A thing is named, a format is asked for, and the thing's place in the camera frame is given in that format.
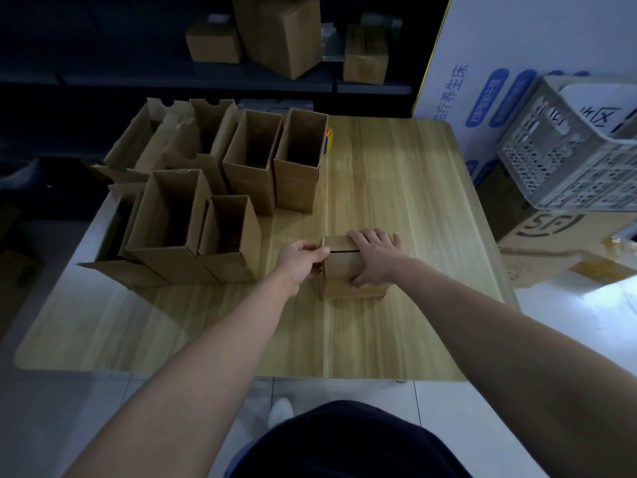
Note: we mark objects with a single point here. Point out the large white printed carton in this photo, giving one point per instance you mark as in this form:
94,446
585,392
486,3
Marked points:
522,34

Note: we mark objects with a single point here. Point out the person's right forearm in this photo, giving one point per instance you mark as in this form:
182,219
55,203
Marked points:
497,353

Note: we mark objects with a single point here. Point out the white paper sign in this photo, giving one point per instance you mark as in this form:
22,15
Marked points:
597,101

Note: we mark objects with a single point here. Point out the person's dark shirt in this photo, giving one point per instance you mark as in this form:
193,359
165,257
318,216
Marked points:
348,443

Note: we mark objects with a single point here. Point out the white plastic bag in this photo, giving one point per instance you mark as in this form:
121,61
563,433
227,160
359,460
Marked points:
20,174

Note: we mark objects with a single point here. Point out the dark metal shelf unit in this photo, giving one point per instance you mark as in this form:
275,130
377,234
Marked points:
199,77

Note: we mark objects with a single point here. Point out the person's left forearm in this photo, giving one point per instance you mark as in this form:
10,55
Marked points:
199,378

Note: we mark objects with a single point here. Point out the person's white left shoe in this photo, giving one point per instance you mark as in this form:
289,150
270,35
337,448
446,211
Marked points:
281,410

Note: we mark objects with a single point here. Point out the small brown cardboard box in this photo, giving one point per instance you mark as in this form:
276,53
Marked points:
341,273
234,268

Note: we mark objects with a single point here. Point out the small sealed brown carton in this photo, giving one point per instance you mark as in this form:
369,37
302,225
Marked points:
366,59

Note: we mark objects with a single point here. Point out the orange blue yellow tape roll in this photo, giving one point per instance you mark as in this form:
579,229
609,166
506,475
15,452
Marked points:
328,141

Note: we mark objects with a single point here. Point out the dim brown flattened carton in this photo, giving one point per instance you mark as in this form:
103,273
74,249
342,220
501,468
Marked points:
20,273

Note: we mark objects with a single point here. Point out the grey wrapped item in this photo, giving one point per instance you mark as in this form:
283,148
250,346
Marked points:
390,24

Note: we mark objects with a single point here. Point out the person's left hand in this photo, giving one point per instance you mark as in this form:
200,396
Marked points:
298,266

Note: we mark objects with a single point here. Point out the cluster of cardboard boxes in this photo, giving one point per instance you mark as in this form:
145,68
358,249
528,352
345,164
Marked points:
296,189

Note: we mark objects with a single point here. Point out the person's right hand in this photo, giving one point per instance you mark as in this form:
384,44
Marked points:
383,258

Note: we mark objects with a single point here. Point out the large brown carton black logo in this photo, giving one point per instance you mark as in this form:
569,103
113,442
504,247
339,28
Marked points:
562,233

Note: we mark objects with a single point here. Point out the small carton with white label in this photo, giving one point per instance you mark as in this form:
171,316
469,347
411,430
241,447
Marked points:
214,44

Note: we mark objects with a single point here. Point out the large sealed brown carton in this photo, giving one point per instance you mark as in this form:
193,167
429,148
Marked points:
278,34

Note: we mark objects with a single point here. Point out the white plastic crate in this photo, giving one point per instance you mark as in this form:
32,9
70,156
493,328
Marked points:
542,159

